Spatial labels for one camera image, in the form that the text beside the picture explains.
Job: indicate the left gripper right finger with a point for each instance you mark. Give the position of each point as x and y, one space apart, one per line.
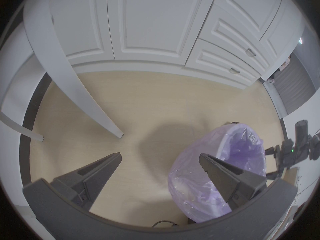
227 181

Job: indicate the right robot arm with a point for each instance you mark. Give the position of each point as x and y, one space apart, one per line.
301 131

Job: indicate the black plastic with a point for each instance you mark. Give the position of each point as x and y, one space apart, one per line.
235 122

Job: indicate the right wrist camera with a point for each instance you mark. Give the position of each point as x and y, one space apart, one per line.
287 145

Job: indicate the white chair dark grey seat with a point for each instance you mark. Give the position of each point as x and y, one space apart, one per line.
62 66

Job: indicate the white trash bin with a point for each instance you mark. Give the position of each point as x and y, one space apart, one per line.
225 144

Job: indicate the white wardrobe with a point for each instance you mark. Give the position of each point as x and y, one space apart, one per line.
150 21

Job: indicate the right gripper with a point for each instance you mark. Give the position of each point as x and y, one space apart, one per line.
281 161

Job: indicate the purple plastic bag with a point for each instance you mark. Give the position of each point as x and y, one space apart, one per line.
200 184

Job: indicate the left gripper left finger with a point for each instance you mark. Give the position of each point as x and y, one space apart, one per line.
92 179

